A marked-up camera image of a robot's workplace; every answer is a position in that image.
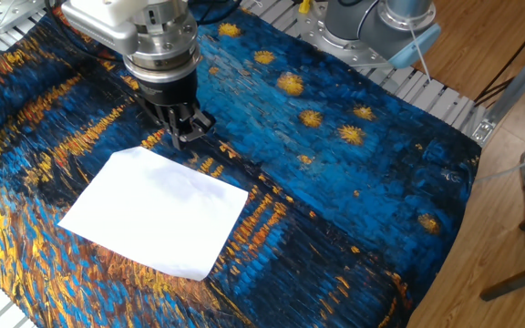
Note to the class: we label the aluminium frame beam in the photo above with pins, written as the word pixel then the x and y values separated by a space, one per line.
pixel 517 82

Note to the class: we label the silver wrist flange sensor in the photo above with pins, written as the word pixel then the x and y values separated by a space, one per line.
pixel 160 45

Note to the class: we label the white square cloth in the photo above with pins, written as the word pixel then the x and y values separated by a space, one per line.
pixel 153 214

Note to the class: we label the starry night painting tablecloth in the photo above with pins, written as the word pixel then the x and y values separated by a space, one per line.
pixel 335 182

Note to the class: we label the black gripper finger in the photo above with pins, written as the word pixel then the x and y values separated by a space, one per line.
pixel 171 123
pixel 196 120

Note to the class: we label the silver vented wrist box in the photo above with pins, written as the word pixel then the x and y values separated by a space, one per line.
pixel 100 29

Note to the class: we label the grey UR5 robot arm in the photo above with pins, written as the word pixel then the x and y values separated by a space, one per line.
pixel 372 23

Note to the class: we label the small yellow plastic item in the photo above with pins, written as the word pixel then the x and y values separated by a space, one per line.
pixel 305 6

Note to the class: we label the dark wooden stand legs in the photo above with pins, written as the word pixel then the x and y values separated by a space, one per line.
pixel 513 282

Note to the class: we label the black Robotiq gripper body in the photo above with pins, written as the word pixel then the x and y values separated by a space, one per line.
pixel 167 91

